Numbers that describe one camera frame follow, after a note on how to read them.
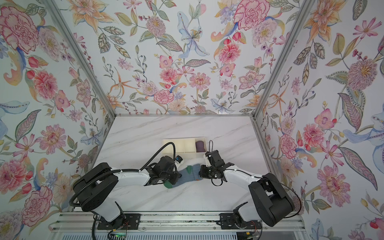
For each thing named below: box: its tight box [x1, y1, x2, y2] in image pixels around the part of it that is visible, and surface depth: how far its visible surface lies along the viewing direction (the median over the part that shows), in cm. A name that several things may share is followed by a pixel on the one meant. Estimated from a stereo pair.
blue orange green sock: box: [163, 164, 203, 189], surface depth 90 cm
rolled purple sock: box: [195, 140, 206, 153], surface depth 100 cm
